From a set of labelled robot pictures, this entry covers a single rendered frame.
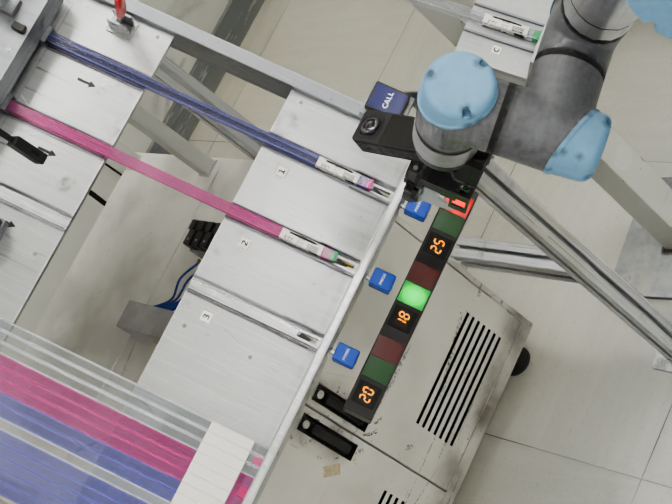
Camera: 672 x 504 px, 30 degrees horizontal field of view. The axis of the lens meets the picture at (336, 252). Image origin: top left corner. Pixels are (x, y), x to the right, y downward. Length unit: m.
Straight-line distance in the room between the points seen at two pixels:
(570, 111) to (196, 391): 0.63
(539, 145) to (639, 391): 1.02
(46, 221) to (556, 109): 0.73
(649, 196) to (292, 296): 0.78
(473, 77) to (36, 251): 0.69
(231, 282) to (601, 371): 0.87
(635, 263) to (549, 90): 1.10
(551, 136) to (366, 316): 0.86
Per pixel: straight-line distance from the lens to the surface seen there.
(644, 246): 2.36
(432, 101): 1.24
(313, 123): 1.70
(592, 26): 1.28
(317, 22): 3.61
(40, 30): 1.76
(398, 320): 1.64
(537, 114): 1.26
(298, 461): 2.02
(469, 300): 2.21
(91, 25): 1.79
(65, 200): 1.70
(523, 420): 2.34
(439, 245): 1.67
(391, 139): 1.44
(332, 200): 1.67
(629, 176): 2.14
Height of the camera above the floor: 1.70
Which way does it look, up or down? 35 degrees down
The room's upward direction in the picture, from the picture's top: 54 degrees counter-clockwise
